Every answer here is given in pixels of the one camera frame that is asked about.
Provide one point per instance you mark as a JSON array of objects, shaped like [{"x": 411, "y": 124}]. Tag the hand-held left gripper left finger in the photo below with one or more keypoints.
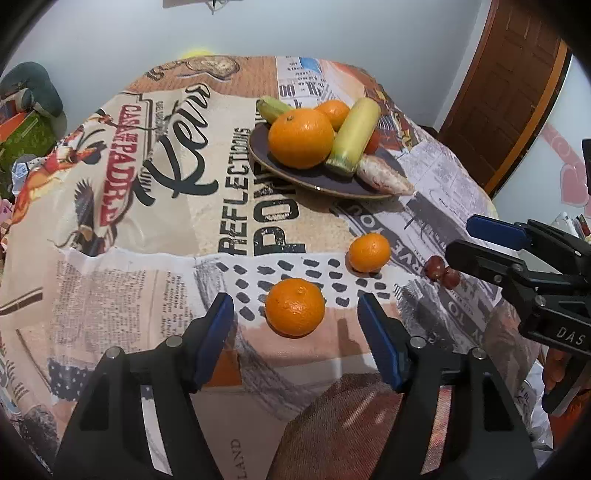
[{"x": 214, "y": 337}]

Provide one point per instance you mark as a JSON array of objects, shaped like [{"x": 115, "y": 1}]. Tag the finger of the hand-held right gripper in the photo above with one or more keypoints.
[
  {"x": 496, "y": 230},
  {"x": 485, "y": 263}
]

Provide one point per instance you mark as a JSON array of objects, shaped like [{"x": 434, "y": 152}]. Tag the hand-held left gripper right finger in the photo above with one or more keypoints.
[{"x": 378, "y": 341}]

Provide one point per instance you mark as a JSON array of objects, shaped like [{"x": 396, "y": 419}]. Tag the red date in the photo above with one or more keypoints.
[
  {"x": 435, "y": 267},
  {"x": 451, "y": 278}
]

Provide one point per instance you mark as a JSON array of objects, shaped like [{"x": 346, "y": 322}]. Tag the small mandarin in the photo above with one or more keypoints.
[
  {"x": 295, "y": 307},
  {"x": 369, "y": 252}
]

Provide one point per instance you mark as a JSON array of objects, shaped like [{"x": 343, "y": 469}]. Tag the peeled pomelo segment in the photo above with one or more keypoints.
[{"x": 383, "y": 177}]

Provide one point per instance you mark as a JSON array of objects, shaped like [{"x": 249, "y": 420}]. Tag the red tomato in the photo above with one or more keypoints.
[{"x": 372, "y": 144}]

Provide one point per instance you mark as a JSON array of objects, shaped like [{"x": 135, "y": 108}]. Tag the long yellow corn piece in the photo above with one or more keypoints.
[{"x": 353, "y": 134}]

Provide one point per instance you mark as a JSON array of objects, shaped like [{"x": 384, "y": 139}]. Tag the dark grey plate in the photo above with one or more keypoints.
[{"x": 318, "y": 177}]

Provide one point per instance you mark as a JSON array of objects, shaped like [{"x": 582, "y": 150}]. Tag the large orange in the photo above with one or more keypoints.
[
  {"x": 300, "y": 137},
  {"x": 333, "y": 112}
]

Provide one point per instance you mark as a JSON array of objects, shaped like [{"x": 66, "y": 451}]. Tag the short yellow corn piece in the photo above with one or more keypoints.
[{"x": 272, "y": 108}]

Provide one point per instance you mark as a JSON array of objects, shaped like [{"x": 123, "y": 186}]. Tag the person's right hand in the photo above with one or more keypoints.
[{"x": 555, "y": 369}]

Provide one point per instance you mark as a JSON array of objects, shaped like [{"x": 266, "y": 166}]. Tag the white heart pattern wardrobe door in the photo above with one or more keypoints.
[{"x": 545, "y": 161}]

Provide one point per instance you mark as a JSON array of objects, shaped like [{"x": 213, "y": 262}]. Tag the white plastic bag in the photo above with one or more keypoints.
[{"x": 538, "y": 410}]

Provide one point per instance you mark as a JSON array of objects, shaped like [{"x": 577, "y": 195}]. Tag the printed newspaper pattern tablecloth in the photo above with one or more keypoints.
[{"x": 138, "y": 258}]

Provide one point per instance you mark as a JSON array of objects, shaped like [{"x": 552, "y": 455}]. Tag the brown wooden door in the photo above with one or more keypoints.
[{"x": 508, "y": 83}]

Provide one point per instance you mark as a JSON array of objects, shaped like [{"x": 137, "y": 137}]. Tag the green patterned bag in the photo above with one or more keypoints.
[{"x": 27, "y": 147}]

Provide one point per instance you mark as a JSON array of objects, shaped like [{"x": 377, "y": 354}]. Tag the yellow foam tube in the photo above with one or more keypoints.
[{"x": 198, "y": 53}]

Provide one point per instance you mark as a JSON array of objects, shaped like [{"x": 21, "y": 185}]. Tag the orange box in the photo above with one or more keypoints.
[{"x": 14, "y": 127}]

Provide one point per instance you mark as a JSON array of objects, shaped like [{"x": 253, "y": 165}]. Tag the grey plush shark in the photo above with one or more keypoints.
[{"x": 32, "y": 87}]

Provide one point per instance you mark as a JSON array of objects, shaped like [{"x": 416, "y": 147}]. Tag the small black wall monitor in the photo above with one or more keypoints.
[{"x": 184, "y": 2}]

